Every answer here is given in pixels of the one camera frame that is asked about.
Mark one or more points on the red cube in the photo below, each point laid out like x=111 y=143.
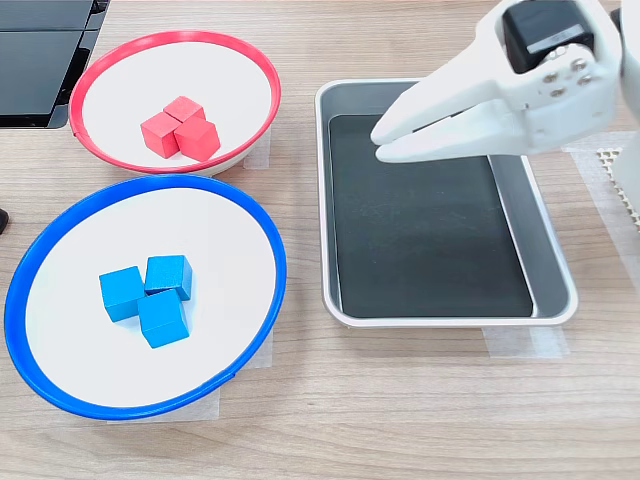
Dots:
x=184 y=108
x=159 y=135
x=198 y=139

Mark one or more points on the steel tray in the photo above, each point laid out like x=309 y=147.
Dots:
x=547 y=270

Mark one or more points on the black tray mat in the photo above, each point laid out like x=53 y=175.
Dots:
x=425 y=240

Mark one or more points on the red-rimmed white plate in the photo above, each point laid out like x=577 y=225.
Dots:
x=125 y=85

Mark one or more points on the blue cube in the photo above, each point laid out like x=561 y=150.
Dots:
x=164 y=318
x=169 y=274
x=121 y=292

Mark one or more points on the black electronic device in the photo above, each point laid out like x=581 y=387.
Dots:
x=35 y=65

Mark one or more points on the blue-rimmed white plate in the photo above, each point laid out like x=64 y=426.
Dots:
x=75 y=340

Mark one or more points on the small black object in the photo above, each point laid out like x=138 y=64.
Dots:
x=3 y=222

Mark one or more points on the pale perforated base plate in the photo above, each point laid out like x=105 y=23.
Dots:
x=610 y=157

